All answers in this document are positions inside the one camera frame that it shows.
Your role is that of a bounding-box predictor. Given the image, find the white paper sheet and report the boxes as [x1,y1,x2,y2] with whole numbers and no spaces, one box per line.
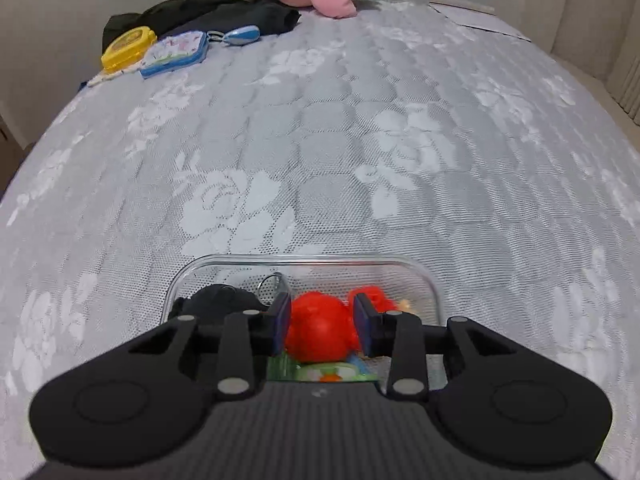
[429,0,533,43]

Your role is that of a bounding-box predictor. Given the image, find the red toy figure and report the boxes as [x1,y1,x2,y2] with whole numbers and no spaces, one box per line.
[284,284,416,363]

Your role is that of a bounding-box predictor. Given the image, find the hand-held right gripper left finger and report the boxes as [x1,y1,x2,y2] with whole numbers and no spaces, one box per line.
[127,292,292,401]

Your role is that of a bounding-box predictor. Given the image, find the black plush toy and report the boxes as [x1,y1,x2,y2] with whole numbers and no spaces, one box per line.
[170,272,292,326]

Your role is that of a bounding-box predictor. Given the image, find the blue floral pouch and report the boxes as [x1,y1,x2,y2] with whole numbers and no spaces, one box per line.
[139,30,210,80]

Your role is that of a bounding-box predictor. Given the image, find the blue oval keychain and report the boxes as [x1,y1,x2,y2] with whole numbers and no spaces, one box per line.
[207,25,261,47]

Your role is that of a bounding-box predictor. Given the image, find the dark cloth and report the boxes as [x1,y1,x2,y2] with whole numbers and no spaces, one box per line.
[102,0,302,53]

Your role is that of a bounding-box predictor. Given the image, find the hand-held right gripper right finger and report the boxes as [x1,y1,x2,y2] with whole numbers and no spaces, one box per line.
[352,292,516,401]

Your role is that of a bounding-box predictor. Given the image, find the grey floral mattress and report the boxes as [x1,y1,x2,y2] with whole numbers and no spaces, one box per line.
[0,0,640,480]

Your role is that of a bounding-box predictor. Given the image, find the clear glass divided container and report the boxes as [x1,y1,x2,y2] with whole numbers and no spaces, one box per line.
[164,252,443,396]

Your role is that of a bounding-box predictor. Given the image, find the small yellow box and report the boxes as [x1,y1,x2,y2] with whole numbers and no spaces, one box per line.
[101,26,158,73]

